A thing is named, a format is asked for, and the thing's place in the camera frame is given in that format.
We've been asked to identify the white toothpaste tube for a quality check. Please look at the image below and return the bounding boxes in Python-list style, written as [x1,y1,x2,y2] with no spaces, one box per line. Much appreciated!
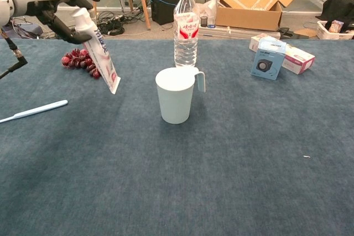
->
[72,7,122,95]

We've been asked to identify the light blue toothbrush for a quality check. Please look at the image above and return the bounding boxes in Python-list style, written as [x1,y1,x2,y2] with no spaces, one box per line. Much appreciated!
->
[0,99,69,124]

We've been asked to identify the clear plastic water bottle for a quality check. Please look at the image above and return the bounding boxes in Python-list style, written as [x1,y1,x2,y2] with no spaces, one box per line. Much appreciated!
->
[173,0,200,69]

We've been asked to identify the dark blue chair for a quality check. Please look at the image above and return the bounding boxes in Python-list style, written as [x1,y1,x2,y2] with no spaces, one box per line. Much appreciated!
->
[11,23,44,39]

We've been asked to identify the bunch of red grapes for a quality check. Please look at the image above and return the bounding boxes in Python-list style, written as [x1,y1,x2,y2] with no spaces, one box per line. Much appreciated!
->
[61,48,102,80]

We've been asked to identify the wooden legged stand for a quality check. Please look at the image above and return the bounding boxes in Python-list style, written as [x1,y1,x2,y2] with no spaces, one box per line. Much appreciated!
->
[90,0,152,30]

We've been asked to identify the black computer tower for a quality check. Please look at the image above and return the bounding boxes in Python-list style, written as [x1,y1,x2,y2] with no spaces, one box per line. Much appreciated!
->
[149,0,185,26]

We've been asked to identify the white plastic bag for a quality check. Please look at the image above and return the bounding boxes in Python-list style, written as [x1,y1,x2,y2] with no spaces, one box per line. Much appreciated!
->
[195,0,218,26]

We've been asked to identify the aluminium profile rails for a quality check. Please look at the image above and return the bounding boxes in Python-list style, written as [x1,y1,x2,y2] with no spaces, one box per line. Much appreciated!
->
[198,25,282,40]

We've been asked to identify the brown cardboard box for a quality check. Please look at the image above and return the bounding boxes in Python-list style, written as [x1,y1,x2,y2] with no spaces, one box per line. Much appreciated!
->
[204,0,303,32]

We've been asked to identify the blue speaker box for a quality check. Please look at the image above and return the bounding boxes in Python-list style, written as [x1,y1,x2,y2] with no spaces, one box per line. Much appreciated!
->
[250,38,288,81]

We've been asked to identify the pink floral carton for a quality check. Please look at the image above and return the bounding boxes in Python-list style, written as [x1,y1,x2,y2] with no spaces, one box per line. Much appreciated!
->
[248,33,316,75]

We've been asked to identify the white plastic basket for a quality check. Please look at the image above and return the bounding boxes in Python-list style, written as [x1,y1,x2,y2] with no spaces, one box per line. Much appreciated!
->
[316,20,354,40]

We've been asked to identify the small colourful box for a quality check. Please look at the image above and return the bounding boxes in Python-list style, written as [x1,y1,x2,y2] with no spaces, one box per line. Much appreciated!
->
[328,19,345,34]

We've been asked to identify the black cloth cover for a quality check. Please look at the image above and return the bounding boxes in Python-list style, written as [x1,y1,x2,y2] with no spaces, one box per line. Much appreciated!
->
[322,0,354,31]

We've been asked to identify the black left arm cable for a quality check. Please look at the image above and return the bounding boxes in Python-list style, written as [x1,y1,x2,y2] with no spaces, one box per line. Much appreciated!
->
[0,25,28,80]

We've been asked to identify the tangle of black cables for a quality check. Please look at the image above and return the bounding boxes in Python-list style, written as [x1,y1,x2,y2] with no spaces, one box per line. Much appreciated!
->
[11,9,152,39]

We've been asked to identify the light blue cup with handle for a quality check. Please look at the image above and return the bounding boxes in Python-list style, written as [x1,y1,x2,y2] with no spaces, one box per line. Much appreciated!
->
[155,67,206,125]

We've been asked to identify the black metal bracket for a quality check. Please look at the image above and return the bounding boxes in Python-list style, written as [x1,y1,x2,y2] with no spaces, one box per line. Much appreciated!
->
[279,27,310,40]

